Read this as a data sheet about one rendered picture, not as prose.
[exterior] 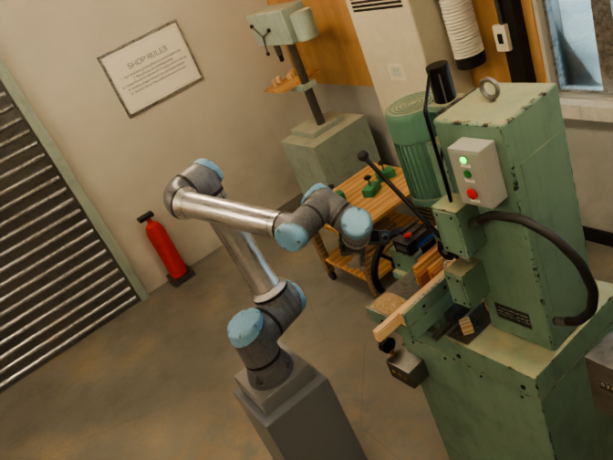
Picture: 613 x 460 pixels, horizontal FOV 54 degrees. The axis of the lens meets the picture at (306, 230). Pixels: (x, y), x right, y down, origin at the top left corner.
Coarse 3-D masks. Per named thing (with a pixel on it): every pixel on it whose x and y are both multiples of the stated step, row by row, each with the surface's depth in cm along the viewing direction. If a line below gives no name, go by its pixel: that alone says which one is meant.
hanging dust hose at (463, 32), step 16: (448, 0) 291; (464, 0) 290; (448, 16) 295; (464, 16) 293; (448, 32) 302; (464, 32) 296; (464, 48) 301; (480, 48) 301; (464, 64) 304; (480, 64) 303
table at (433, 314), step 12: (396, 276) 218; (408, 276) 208; (396, 288) 204; (408, 288) 202; (420, 288) 199; (444, 300) 192; (372, 312) 200; (432, 312) 190; (420, 324) 188; (432, 324) 191; (408, 336) 189
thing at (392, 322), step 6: (438, 276) 195; (414, 294) 191; (408, 300) 190; (402, 306) 189; (396, 312) 187; (390, 318) 186; (396, 318) 186; (384, 324) 185; (390, 324) 185; (396, 324) 187; (372, 330) 184; (378, 330) 183; (384, 330) 184; (390, 330) 186; (378, 336) 183; (384, 336) 185
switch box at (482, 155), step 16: (464, 144) 144; (480, 144) 141; (480, 160) 139; (496, 160) 142; (464, 176) 146; (480, 176) 142; (496, 176) 143; (464, 192) 150; (480, 192) 145; (496, 192) 145
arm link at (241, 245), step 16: (208, 160) 214; (176, 176) 208; (192, 176) 207; (208, 176) 210; (208, 192) 211; (224, 192) 217; (224, 240) 220; (240, 240) 219; (240, 256) 222; (256, 256) 224; (256, 272) 225; (272, 272) 229; (256, 288) 228; (272, 288) 228; (288, 288) 232; (256, 304) 231; (272, 304) 228; (288, 304) 231; (304, 304) 237; (288, 320) 231
